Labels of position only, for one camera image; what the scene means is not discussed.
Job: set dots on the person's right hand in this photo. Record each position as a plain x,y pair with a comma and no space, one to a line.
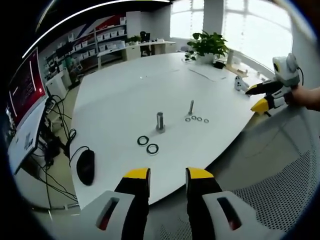
303,96

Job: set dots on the white background desk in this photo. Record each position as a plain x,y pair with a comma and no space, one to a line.
150,48

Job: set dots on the white game controller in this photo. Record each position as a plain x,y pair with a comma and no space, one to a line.
240,83

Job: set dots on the large black washer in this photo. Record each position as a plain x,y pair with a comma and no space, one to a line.
138,140
148,149

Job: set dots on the green potted plant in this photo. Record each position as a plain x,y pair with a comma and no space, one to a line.
208,45

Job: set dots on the white roll on wooden holder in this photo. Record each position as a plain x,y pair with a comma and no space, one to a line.
230,61

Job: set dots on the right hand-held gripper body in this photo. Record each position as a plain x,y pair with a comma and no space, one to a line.
285,71

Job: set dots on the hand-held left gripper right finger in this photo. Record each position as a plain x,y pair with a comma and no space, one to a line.
200,197

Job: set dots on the black computer mouse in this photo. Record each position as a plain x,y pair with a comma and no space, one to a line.
85,167

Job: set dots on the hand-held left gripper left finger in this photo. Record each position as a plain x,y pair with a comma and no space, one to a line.
130,197

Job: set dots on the thin metal threaded stud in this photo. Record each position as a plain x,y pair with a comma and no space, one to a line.
191,108

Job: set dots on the small black object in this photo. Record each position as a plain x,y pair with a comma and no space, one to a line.
218,64

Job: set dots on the white side table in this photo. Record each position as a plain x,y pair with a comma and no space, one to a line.
23,145

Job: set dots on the white shelving unit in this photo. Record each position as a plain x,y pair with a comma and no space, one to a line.
85,47

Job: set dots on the row of white storage bins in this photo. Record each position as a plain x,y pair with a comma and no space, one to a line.
107,35

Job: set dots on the computer monitor with red screen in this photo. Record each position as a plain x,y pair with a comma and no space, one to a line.
26,87

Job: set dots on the thick metal threaded stud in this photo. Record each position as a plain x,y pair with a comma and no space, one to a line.
160,122

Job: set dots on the small metal washer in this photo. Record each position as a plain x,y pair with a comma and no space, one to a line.
192,117
198,119
186,119
204,121

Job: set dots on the white mesh office chair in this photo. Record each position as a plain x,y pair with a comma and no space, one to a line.
275,162

